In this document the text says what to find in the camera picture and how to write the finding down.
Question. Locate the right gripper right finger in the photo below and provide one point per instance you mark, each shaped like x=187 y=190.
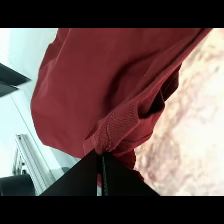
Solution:
x=128 y=183

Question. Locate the silver frame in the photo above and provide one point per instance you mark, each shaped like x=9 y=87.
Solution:
x=30 y=163

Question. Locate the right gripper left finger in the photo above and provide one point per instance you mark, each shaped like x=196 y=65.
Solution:
x=80 y=181

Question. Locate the red T-shirt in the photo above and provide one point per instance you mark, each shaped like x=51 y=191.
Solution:
x=100 y=86

